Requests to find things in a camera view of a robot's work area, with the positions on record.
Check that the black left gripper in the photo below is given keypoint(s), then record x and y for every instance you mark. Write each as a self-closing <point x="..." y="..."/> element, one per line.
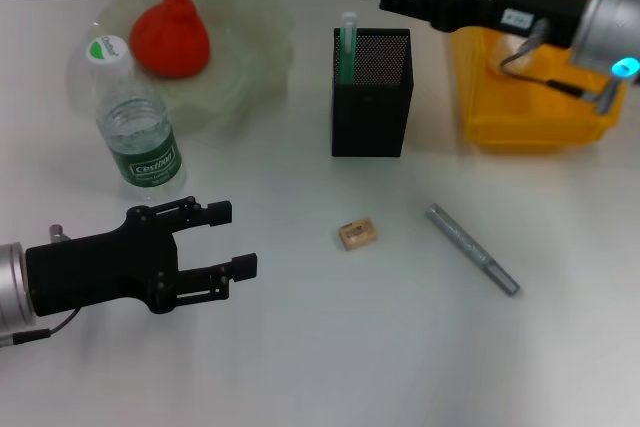
<point x="100" y="272"/>

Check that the mint green utility knife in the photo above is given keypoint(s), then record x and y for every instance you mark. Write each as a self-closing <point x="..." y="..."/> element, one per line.
<point x="348" y="47"/>

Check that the clear green-label water bottle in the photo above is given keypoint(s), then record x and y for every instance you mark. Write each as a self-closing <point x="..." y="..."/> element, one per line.
<point x="145" y="157"/>

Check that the orange knitted toy fruit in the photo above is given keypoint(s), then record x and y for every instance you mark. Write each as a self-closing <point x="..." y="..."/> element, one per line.
<point x="170" y="42"/>

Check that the grey marker pen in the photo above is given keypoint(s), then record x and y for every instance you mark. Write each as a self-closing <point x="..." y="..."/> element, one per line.
<point x="470" y="247"/>

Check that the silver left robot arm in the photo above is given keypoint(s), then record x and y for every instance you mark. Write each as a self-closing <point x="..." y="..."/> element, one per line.
<point x="10" y="287"/>

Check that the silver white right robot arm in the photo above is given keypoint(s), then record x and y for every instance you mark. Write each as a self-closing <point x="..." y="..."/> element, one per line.
<point x="610" y="22"/>

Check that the small tan eraser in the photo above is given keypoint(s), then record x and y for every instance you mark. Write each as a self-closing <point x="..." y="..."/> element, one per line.
<point x="358" y="233"/>

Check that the black mesh pen holder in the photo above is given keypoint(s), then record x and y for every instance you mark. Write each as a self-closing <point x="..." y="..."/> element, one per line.
<point x="370" y="122"/>

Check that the green glass fruit plate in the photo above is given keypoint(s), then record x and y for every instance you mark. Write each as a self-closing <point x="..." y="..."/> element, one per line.
<point x="240" y="72"/>

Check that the silver connector stub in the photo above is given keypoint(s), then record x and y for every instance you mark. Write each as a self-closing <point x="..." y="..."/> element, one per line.
<point x="58" y="233"/>
<point x="607" y="97"/>

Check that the yellow plastic bin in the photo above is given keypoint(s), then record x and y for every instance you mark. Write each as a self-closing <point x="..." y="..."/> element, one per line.
<point x="540" y="117"/>

